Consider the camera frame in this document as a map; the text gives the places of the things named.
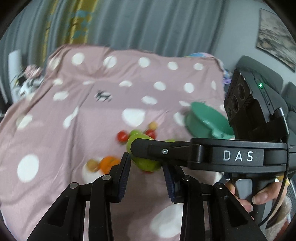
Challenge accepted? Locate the black cable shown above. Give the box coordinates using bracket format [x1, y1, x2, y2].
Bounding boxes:
[257, 107, 291, 227]

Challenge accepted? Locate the framed wall picture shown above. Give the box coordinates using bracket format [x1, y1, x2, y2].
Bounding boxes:
[256, 9, 295, 72]

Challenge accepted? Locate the small green fruit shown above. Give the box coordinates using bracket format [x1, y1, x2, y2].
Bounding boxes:
[129, 129, 144, 137]

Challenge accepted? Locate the tan round fruit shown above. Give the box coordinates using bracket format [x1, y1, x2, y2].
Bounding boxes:
[86, 159, 100, 173]

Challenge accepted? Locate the pile of clothes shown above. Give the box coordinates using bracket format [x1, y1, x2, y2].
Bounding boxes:
[10, 64, 44, 99]

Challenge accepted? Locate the beige round fruit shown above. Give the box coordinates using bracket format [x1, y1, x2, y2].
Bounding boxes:
[148, 121, 158, 131]

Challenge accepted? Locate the orange fruit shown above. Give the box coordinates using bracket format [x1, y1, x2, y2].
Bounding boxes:
[99, 156, 120, 174]

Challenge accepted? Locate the large green fruit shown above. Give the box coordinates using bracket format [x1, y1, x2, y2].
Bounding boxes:
[126, 133, 162, 172]

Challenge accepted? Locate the red cherry tomato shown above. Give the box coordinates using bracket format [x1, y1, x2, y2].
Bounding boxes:
[116, 131, 130, 143]
[144, 129, 157, 140]

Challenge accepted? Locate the teal plastic bowl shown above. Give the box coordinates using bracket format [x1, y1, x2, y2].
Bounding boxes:
[185, 102, 234, 140]

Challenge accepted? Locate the black camera box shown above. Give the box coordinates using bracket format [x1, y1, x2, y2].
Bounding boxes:
[224, 69, 289, 143]

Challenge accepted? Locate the pink polka dot cloth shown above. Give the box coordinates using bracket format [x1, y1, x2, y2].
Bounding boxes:
[1, 45, 225, 240]

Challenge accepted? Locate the person's right hand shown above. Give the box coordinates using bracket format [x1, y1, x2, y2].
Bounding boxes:
[225, 180, 288, 220]

